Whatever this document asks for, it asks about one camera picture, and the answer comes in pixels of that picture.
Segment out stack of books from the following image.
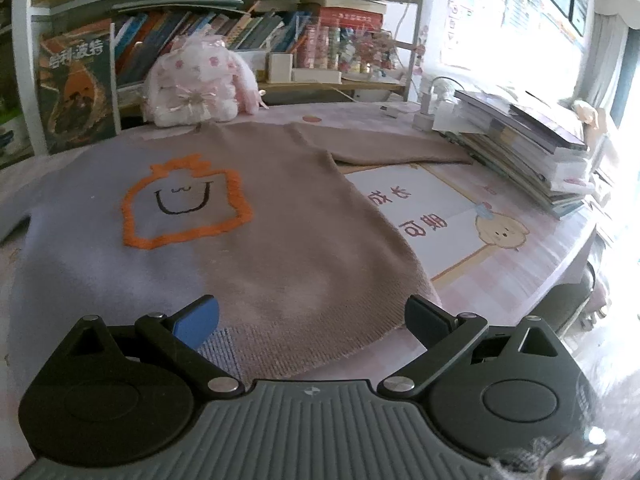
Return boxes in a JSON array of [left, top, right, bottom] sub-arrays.
[[432, 89, 597, 219]]

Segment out row of upright books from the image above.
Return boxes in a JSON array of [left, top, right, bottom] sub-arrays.
[[112, 7, 311, 88]]

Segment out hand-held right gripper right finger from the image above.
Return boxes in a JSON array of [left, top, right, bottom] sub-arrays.
[[377, 294, 569, 399]]

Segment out dark chair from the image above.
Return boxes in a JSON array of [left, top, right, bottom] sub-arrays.
[[537, 260, 610, 343]]

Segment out red book box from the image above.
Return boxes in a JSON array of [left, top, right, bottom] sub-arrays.
[[319, 6, 385, 29]]

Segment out flat white box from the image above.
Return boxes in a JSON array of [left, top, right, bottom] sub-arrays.
[[292, 69, 344, 85]]

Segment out grey beige knit sweater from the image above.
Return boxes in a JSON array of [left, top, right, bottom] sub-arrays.
[[0, 121, 473, 386]]

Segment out clear organizer with colourful items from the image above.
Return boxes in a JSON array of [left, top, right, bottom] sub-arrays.
[[295, 22, 401, 75]]

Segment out large dark illustrated book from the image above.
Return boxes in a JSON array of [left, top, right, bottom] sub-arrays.
[[37, 30, 121, 156]]

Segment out grey green tablet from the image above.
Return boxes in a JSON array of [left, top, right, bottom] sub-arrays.
[[112, 0, 247, 12]]

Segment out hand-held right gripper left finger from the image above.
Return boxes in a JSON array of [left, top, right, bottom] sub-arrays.
[[60, 295, 246, 397]]

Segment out wooden shelf with white frame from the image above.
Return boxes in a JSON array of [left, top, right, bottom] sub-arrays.
[[10, 0, 431, 158]]

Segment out pink white plush bunny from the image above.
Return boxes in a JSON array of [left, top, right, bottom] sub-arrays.
[[141, 35, 267, 128]]

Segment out light curtain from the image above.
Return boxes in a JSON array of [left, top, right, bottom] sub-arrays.
[[584, 10, 637, 122]]

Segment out pink checked table mat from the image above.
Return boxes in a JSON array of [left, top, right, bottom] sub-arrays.
[[0, 100, 601, 466]]

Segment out wall chart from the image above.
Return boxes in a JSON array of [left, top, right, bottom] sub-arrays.
[[440, 0, 587, 77]]

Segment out white charger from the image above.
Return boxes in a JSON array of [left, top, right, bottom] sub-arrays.
[[412, 79, 455, 132]]

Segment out small white box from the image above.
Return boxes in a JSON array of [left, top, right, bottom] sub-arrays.
[[266, 52, 294, 84]]

